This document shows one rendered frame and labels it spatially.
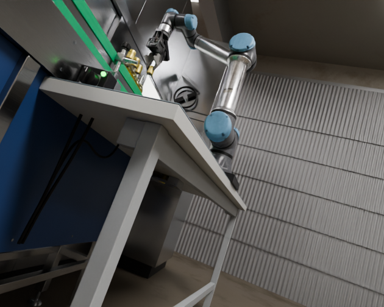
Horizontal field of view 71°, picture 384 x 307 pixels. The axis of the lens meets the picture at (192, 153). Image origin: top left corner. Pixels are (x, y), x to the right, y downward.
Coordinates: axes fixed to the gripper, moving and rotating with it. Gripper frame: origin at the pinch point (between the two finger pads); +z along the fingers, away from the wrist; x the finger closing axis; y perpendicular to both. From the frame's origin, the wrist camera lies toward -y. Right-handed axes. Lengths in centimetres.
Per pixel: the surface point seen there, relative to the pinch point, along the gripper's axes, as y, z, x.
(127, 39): 14.5, -6.1, -9.7
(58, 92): 67, 51, 37
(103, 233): 61, 75, 58
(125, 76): 38, 28, 23
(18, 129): 67, 61, 31
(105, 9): 34.4, -5.1, -7.6
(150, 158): 60, 59, 61
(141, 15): 8.5, -27.0, -14.4
